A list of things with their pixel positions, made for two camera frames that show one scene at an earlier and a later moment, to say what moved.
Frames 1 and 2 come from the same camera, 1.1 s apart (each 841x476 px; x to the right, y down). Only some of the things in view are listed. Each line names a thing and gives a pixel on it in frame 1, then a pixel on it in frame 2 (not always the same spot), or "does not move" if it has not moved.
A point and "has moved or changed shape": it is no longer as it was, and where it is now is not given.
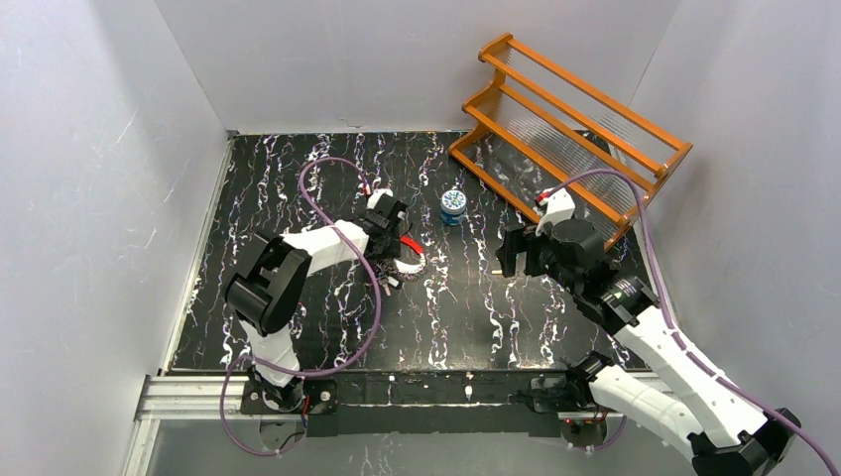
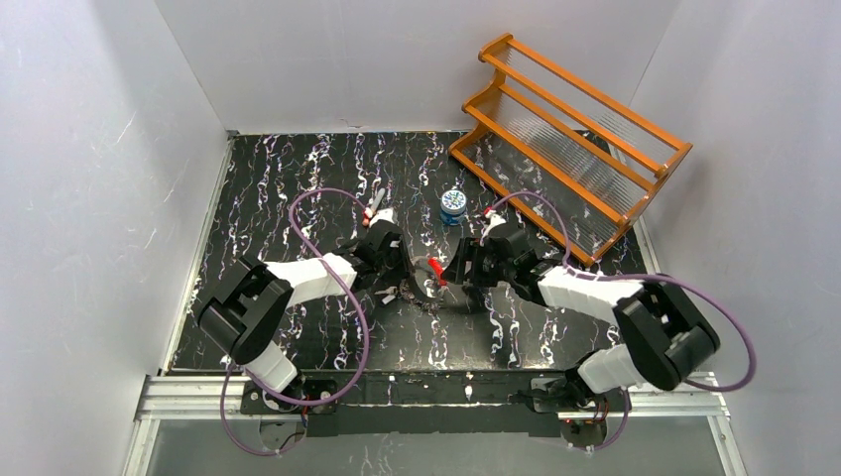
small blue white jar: (453, 205) does not move
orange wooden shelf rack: (536, 127) does not move
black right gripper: (516, 252) → (464, 266)
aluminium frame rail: (182, 398) does not move
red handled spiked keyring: (394, 273) has moved or changed shape
